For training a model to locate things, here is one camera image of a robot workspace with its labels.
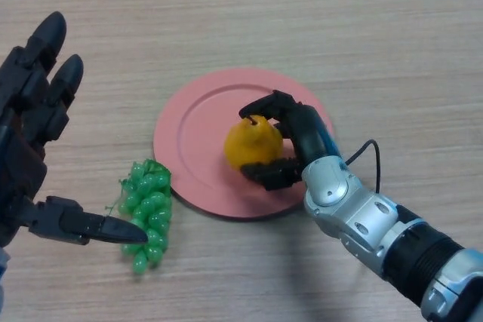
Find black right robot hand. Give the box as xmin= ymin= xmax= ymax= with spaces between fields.
xmin=238 ymin=90 xmax=343 ymax=192

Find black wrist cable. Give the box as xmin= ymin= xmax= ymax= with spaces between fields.
xmin=341 ymin=140 xmax=381 ymax=194

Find yellow pear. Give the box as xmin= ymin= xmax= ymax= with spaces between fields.
xmin=224 ymin=114 xmax=284 ymax=172

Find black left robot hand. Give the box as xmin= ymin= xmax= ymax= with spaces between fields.
xmin=0 ymin=11 xmax=149 ymax=247

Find pink round plate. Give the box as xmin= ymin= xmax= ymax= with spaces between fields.
xmin=153 ymin=68 xmax=336 ymax=222

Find green grape bunch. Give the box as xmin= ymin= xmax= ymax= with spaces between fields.
xmin=116 ymin=158 xmax=174 ymax=276

